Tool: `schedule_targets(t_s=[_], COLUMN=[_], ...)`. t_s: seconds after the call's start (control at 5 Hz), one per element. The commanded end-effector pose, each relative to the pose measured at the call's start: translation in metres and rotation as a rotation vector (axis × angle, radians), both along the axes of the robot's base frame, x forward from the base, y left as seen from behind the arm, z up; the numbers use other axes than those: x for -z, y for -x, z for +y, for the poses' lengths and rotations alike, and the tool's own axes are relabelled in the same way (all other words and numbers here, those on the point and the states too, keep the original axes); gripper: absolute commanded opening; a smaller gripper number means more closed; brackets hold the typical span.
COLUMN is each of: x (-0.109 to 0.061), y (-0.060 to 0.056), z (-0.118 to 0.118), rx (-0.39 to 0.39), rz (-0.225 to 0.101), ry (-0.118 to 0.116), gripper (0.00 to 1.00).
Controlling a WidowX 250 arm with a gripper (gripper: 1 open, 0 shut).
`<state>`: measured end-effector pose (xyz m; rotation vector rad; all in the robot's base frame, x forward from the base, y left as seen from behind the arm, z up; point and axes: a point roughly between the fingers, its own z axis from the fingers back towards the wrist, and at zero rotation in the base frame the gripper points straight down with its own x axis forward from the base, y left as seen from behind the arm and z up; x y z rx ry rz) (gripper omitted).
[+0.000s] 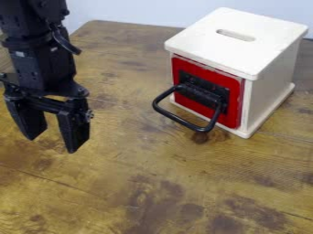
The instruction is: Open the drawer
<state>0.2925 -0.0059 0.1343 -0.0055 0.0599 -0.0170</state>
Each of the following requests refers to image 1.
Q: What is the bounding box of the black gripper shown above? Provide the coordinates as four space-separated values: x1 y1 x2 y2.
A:
0 42 93 154

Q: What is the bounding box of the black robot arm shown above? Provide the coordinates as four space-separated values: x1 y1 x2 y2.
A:
0 0 93 153

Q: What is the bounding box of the black metal drawer handle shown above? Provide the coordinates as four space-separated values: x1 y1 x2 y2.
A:
152 82 231 133

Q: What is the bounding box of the black cable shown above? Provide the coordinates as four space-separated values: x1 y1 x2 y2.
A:
49 22 83 56

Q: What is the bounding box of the red drawer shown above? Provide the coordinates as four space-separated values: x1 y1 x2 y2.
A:
172 54 245 129

